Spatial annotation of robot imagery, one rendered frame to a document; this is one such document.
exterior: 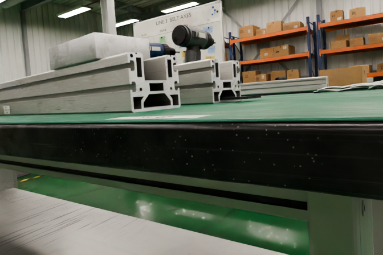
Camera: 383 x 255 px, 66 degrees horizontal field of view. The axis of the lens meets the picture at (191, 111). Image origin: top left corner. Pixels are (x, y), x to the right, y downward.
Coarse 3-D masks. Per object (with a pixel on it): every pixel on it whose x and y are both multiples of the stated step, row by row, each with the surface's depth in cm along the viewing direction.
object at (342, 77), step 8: (320, 72) 236; (328, 72) 232; (336, 72) 228; (344, 72) 225; (352, 72) 222; (360, 72) 218; (328, 80) 232; (336, 80) 229; (344, 80) 225; (352, 80) 222; (360, 80) 219
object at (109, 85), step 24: (48, 72) 57; (72, 72) 51; (96, 72) 49; (120, 72) 43; (144, 72) 50; (168, 72) 48; (0, 96) 77; (24, 96) 66; (48, 96) 61; (72, 96) 52; (96, 96) 47; (120, 96) 43; (144, 96) 43; (168, 96) 47
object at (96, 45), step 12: (84, 36) 47; (96, 36) 46; (108, 36) 47; (120, 36) 49; (48, 48) 56; (60, 48) 52; (72, 48) 50; (84, 48) 47; (96, 48) 45; (108, 48) 47; (120, 48) 49; (132, 48) 51; (144, 48) 53; (60, 60) 53; (72, 60) 50; (84, 60) 48
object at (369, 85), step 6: (354, 84) 85; (360, 84) 83; (366, 84) 82; (372, 84) 81; (378, 84) 79; (318, 90) 89; (324, 90) 88; (330, 90) 87; (336, 90) 86; (342, 90) 85; (354, 90) 90
